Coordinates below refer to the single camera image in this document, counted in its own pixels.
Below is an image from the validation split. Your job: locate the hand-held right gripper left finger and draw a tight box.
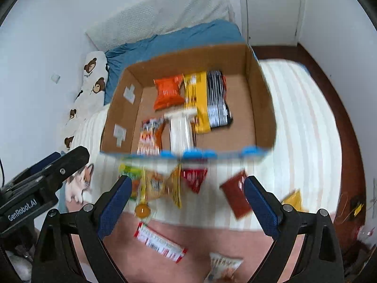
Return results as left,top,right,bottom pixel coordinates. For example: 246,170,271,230
31,175,133,283

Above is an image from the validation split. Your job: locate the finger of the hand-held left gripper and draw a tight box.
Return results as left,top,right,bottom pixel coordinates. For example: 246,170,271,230
7,152,61,183
3,146,90,195

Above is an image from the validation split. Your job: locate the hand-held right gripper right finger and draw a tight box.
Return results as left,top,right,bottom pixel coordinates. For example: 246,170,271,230
243,175,345,283

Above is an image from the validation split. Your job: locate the orange round jelly cup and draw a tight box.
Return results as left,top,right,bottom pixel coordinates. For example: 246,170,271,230
135,202,152,219

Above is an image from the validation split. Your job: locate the plain red snack packet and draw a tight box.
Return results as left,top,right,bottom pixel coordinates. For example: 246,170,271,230
219,169,254,220

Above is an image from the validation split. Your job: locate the plain yellow snack packet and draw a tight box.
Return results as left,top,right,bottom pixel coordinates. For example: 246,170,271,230
281,189,304,213

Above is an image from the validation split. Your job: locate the yellow orange snack packet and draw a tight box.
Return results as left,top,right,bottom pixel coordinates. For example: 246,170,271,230
141,165,183,210

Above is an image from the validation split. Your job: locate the long red and white packet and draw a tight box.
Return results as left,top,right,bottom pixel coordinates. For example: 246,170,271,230
133,222,188,263

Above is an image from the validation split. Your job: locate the white and orange snack packet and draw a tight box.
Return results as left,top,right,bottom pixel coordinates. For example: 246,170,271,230
203,252,244,283

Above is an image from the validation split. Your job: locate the red triangular snack packet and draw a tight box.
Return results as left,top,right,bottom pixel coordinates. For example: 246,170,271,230
180,167,208,194

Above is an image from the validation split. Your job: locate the cardboard box with blue print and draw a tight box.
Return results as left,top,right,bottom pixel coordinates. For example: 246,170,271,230
99,44,277,166

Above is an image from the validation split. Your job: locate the cat plush toy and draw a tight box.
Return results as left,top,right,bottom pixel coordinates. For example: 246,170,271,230
65,163,95,204

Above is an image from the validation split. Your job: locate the pink blanket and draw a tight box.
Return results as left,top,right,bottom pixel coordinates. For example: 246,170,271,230
66,212,307,283

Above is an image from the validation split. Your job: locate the white bear print pillow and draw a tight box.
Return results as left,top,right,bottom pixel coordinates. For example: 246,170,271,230
56,51,108,154

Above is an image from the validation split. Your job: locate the red and white colourful packet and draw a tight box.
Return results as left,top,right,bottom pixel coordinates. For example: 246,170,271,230
137,117,165,155

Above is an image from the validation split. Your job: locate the striped white blanket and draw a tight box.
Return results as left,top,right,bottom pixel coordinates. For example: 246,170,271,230
63,59,342,230

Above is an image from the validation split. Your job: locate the yellow and black snack packet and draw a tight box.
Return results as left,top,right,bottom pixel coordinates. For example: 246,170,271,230
183,71,212,134

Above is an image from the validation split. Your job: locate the blue bed sheet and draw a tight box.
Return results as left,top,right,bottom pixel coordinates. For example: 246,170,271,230
104,19,246,107

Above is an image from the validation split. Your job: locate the white quilted headboard cover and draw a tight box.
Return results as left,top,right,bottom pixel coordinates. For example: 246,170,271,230
85,0,236,50

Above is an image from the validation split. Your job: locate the white door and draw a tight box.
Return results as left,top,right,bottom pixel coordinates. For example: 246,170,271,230
246,0,304,46

